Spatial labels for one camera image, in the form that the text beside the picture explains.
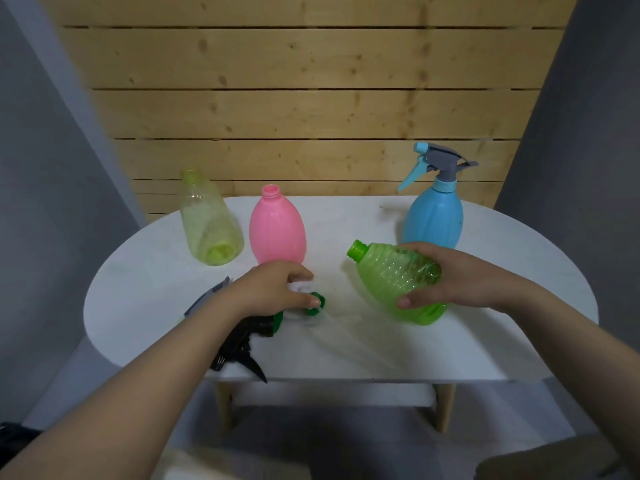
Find wooden slat panel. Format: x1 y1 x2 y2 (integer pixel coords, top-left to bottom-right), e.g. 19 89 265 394
37 0 581 223

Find wooden table leg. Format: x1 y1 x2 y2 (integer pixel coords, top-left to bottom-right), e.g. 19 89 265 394
215 382 236 435
433 383 457 435

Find grey blue spray head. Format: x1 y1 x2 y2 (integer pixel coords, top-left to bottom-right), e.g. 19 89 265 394
397 142 479 193

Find pale yellow-green clear bottle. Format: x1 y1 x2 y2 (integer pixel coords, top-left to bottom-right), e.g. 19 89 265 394
179 168 245 267

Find person's right leg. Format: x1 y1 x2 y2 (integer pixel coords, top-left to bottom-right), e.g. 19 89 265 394
473 434 626 480

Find person's right hand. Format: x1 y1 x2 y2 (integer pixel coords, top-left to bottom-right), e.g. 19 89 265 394
397 241 531 315

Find green ribbed plastic bottle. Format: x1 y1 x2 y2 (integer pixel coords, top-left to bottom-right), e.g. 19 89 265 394
347 239 449 327

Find person's left forearm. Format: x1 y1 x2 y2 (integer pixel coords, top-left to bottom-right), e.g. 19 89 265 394
0 294 251 480

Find pink plastic bottle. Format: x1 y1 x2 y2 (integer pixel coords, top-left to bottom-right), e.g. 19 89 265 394
249 184 308 265

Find blue plastic bottle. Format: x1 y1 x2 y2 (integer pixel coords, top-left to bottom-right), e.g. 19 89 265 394
401 188 465 251

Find person's left hand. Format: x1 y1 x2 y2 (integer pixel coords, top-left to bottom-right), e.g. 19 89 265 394
219 260 322 321

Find black spray head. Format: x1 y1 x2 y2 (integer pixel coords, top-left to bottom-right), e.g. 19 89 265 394
209 314 276 385

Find grey pale green spray head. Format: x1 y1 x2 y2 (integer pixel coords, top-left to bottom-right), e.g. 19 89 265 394
183 276 232 318

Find person's right forearm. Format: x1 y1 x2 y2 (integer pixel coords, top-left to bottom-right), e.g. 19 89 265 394
505 279 640 475

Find white green spray head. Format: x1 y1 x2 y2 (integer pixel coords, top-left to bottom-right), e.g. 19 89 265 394
272 280 329 331

